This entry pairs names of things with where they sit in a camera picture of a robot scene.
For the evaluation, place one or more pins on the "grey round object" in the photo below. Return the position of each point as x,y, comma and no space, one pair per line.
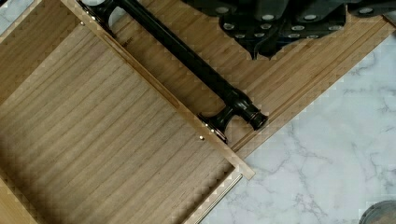
380,213

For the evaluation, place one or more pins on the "black drawer handle bar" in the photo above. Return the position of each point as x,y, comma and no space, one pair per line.
236,102

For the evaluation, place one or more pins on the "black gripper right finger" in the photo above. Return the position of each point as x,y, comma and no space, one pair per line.
290,20

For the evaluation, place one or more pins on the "wooden drawer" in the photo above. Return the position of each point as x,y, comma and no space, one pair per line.
89,136

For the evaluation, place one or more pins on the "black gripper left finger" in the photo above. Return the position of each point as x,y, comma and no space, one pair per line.
256,25

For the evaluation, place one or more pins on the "wooden drawer cabinet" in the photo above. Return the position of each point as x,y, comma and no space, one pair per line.
279,86

